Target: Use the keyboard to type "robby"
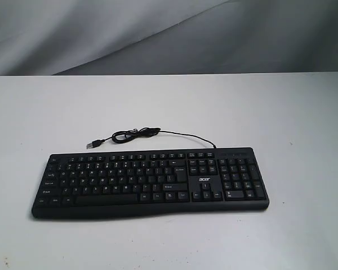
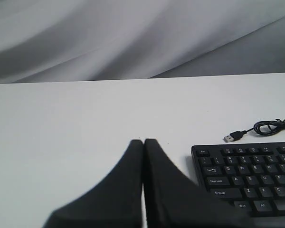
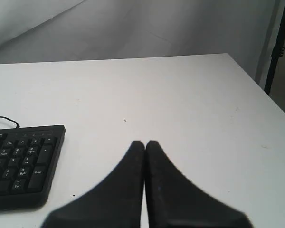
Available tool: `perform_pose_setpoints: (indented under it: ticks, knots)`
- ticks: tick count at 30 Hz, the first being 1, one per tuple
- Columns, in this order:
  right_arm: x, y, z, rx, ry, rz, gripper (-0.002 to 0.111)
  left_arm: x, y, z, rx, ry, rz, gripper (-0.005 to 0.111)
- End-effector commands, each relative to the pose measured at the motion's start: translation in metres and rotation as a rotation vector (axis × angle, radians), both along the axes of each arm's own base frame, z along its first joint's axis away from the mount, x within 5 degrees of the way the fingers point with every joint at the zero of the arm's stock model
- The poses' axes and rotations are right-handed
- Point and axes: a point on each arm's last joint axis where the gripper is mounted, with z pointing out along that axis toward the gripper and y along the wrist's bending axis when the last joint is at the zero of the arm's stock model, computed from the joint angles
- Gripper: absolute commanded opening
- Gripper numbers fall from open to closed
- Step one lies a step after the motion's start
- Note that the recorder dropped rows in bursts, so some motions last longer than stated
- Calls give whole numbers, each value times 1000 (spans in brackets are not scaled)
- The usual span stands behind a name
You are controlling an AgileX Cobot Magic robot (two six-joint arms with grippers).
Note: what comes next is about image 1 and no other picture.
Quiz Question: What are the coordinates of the black Acer keyboard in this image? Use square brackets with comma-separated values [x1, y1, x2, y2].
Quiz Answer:
[31, 147, 269, 219]

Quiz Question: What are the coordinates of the grey backdrop cloth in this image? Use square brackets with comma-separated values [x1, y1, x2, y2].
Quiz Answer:
[0, 1, 338, 75]

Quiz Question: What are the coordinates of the black USB keyboard cable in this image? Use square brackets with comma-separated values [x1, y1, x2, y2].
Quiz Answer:
[86, 127, 217, 150]

